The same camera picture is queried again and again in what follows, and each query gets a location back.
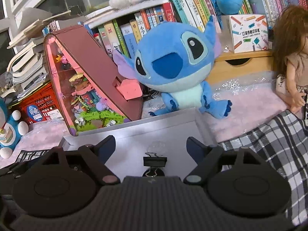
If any Doraemon plush toy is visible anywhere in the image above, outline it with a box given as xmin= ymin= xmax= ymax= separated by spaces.
xmin=0 ymin=98 xmax=29 ymax=159

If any white pencil pattern box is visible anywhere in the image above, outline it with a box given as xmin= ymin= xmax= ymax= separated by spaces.
xmin=221 ymin=14 xmax=269 ymax=54

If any wooden drawer box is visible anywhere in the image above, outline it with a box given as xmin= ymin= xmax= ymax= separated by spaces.
xmin=206 ymin=51 xmax=273 ymax=84

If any black white plaid cloth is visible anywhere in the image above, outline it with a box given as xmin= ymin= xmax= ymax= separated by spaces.
xmin=12 ymin=110 xmax=307 ymax=230

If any black round puck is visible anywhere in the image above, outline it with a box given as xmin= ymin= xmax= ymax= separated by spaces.
xmin=142 ymin=167 xmax=165 ymax=177

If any black binder clip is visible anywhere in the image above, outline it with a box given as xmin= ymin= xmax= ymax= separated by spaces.
xmin=143 ymin=152 xmax=168 ymax=170

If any row of books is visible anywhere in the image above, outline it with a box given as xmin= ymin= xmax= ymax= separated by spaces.
xmin=43 ymin=0 xmax=308 ymax=59

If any clear plastic cup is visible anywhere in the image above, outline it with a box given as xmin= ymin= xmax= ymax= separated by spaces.
xmin=147 ymin=141 xmax=166 ymax=157

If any stack of books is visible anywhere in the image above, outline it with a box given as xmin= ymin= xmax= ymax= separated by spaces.
xmin=1 ymin=5 xmax=86 ymax=99

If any pink fluffy blanket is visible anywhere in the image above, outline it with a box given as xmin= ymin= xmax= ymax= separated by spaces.
xmin=1 ymin=71 xmax=287 ymax=167

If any brown haired doll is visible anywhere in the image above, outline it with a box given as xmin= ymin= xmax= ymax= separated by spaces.
xmin=273 ymin=5 xmax=307 ymax=114

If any pink triangular diorama house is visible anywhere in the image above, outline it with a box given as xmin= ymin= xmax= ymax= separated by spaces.
xmin=44 ymin=25 xmax=143 ymax=136

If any red plastic crate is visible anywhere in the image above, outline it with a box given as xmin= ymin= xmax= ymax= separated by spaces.
xmin=12 ymin=82 xmax=63 ymax=125

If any Stitch plush toy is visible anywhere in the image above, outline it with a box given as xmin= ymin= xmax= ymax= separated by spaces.
xmin=113 ymin=15 xmax=221 ymax=116

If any white shallow cardboard box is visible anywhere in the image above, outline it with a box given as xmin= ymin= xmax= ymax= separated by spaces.
xmin=59 ymin=109 xmax=217 ymax=179

